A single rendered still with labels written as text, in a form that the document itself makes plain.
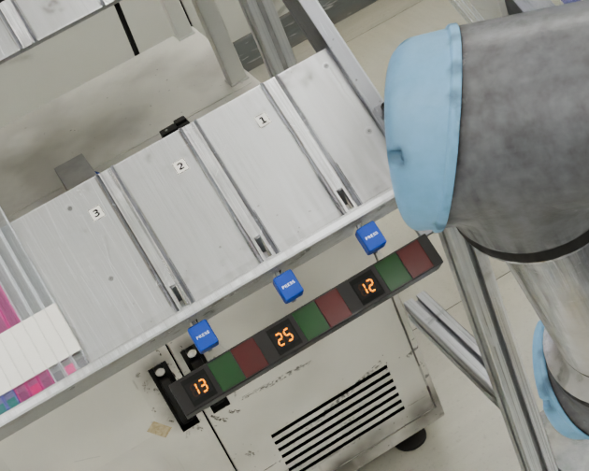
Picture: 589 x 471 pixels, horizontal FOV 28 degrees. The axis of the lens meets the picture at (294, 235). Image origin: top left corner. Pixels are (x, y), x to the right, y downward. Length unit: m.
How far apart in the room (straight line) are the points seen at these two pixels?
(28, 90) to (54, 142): 1.22
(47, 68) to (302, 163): 1.96
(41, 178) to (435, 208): 1.34
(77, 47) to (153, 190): 1.93
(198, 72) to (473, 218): 1.40
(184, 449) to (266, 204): 0.58
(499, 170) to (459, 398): 1.49
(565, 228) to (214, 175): 0.71
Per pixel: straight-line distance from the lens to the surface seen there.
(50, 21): 1.44
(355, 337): 1.83
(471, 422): 2.07
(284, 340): 1.32
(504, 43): 0.65
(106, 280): 1.33
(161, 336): 1.30
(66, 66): 3.27
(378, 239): 1.33
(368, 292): 1.33
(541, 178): 0.64
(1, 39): 1.44
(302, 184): 1.35
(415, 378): 1.93
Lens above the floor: 1.46
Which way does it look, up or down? 34 degrees down
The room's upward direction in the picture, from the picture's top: 24 degrees counter-clockwise
